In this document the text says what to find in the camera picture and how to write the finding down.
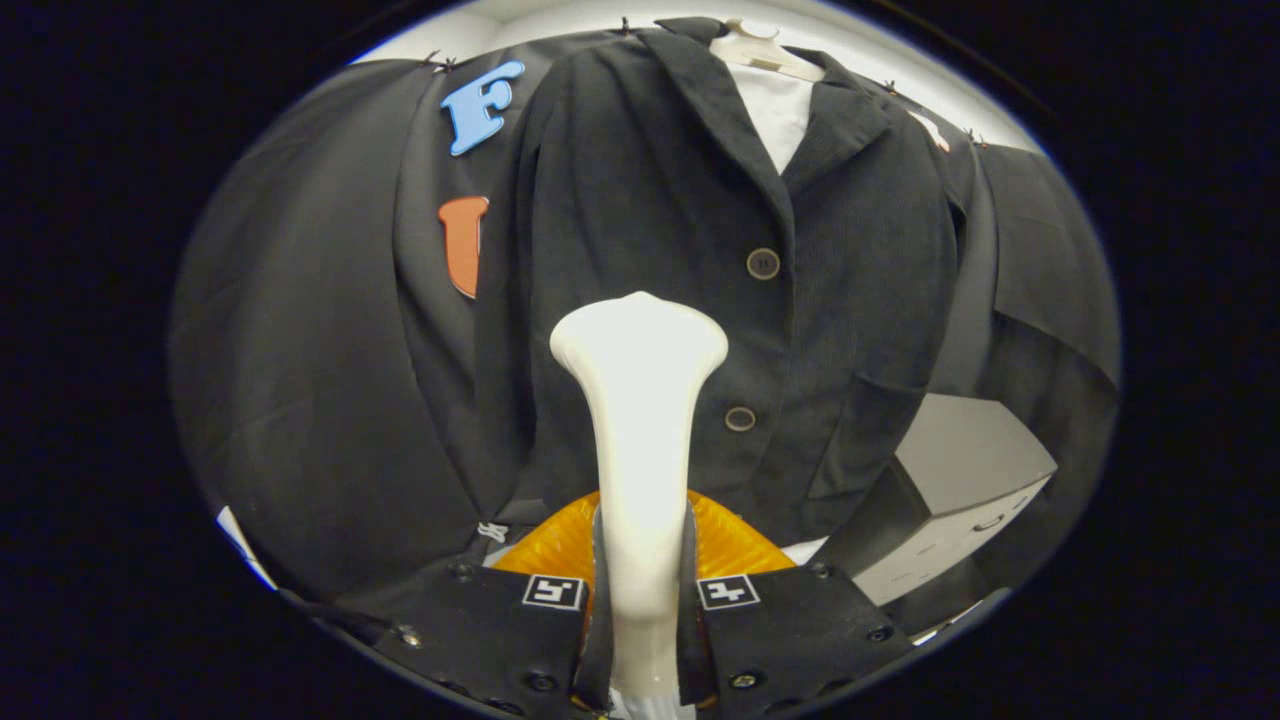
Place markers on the black jacket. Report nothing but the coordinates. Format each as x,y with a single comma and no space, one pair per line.
650,180

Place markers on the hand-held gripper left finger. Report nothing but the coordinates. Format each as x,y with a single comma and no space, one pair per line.
597,660

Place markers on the black backdrop cloth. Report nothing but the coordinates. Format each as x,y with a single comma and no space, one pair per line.
300,350

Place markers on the white garment steamer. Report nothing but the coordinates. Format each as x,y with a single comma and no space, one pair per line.
640,400

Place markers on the grey cabinet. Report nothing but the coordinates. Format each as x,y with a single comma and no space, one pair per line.
960,450

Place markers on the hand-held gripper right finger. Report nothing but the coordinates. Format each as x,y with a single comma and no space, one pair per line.
692,650

